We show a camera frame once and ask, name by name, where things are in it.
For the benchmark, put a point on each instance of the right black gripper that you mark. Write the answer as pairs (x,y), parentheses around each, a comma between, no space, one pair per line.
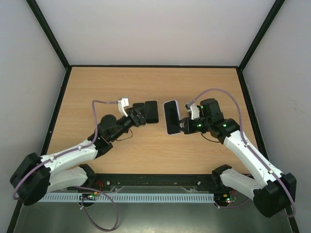
(185,124)

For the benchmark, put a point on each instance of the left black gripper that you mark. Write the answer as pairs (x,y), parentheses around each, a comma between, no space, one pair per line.
(137,119)

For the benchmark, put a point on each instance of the black bare phone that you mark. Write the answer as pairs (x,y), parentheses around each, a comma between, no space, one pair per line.
(138,105)

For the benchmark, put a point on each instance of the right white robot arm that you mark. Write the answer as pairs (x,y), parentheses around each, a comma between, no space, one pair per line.
(268,187)

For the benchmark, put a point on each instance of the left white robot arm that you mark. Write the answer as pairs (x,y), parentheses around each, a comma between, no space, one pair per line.
(38,175)

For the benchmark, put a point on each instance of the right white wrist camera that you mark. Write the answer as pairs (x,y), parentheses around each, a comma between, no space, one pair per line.
(193,111)

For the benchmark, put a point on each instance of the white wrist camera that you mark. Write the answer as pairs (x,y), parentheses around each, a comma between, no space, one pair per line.
(193,111)
(123,103)

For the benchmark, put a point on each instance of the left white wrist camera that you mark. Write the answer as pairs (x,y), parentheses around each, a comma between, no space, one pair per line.
(123,103)

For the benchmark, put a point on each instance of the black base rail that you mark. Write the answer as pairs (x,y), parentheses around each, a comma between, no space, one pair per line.
(202,182)

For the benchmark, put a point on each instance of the grey slotted cable duct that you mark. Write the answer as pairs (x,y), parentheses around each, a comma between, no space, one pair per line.
(129,198)

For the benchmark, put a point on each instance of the black metal frame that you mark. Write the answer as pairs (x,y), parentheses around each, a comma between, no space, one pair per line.
(239,69)

